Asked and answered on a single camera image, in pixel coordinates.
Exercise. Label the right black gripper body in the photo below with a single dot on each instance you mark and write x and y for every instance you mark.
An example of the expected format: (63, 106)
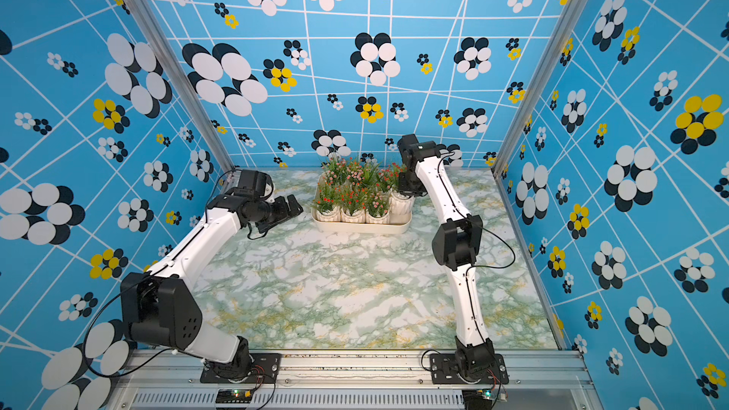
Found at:
(408, 186)

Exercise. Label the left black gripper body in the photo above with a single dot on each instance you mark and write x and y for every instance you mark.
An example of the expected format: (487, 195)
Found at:
(277, 212)

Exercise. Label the pink potted gypsophila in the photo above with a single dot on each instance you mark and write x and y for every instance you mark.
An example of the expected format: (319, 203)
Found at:
(363, 174)

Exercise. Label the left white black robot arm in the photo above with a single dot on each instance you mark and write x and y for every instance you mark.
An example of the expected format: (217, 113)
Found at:
(158, 306)

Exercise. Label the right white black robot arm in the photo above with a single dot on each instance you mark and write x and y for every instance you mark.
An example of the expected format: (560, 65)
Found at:
(455, 247)

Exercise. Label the white plastic storage box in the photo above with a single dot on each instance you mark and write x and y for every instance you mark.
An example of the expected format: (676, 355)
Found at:
(375, 229)

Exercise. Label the left controller board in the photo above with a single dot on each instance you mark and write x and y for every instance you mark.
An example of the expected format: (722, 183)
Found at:
(234, 397)

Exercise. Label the controller board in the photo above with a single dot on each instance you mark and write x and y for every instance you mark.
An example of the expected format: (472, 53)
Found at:
(234, 397)
(476, 400)

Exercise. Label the right controller board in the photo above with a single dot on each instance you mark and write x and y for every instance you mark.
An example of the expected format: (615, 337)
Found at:
(476, 400)

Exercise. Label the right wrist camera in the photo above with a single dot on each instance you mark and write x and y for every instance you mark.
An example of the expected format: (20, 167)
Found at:
(409, 148)

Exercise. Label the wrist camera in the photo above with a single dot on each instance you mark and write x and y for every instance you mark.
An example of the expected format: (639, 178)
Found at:
(253, 184)
(409, 148)

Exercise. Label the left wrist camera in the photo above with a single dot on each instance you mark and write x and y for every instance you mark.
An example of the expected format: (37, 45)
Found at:
(253, 184)

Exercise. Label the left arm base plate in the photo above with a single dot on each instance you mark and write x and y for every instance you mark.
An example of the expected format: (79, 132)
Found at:
(256, 368)

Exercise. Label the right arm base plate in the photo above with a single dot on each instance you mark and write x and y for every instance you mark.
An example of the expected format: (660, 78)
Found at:
(446, 369)

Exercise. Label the aluminium front rail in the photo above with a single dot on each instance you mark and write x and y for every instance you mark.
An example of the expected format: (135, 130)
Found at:
(359, 379)

